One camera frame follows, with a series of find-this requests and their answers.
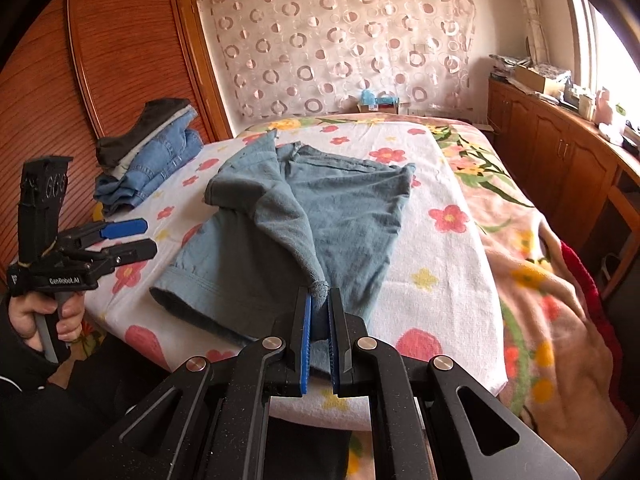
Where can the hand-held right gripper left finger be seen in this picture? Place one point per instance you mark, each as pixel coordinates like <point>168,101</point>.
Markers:
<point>304,345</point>

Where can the red cloth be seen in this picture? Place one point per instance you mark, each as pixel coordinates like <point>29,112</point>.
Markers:
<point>590,280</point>

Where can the window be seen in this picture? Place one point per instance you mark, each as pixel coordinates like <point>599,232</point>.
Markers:
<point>615,60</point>

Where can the grey-green shorts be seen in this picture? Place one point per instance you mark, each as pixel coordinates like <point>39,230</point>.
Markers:
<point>345,210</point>

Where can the person's left forearm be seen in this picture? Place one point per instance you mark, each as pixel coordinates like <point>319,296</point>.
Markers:
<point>30,375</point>

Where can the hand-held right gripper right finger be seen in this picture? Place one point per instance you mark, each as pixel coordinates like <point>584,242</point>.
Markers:
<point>336,355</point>

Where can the blue item on box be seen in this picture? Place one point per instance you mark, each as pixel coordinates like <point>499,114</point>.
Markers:
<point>377,100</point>

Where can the yellow plush toy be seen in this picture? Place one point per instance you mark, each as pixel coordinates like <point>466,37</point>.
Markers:
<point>99,210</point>

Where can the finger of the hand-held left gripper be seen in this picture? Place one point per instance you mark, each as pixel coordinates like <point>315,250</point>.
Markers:
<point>135,251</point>
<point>122,228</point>

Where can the pink floral blanket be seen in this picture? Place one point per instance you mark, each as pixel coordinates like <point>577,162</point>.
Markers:
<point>550,290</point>

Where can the lace window curtain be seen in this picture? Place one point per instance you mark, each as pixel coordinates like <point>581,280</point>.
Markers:
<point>530,5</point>

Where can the wooden chair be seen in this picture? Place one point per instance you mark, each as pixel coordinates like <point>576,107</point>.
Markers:
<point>620,220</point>

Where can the grey folded pants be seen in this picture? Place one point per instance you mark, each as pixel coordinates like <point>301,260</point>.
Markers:
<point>156,137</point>

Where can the cardboard box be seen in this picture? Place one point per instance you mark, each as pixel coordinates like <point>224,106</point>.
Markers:
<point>540,77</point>

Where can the dark folded pants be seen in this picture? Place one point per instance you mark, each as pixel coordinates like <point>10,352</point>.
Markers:
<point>140,129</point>

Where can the stack of magazines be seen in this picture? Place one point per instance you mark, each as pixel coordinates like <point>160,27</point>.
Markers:
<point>502,66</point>

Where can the white floral bed sheet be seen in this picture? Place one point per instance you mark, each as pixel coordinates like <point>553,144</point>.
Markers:
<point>445,280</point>

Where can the person's left hand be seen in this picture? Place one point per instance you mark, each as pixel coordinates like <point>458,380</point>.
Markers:
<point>22,316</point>

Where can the blue folded jeans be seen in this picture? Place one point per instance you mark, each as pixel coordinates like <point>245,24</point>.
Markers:
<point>157,165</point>

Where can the circle-patterned curtain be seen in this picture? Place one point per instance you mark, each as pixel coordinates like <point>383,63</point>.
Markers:
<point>325,35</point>

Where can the pink figurine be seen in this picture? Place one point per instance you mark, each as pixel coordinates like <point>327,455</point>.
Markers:
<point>604,105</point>

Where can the wooden cabinet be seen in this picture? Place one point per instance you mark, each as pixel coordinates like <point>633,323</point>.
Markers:
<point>550,135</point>

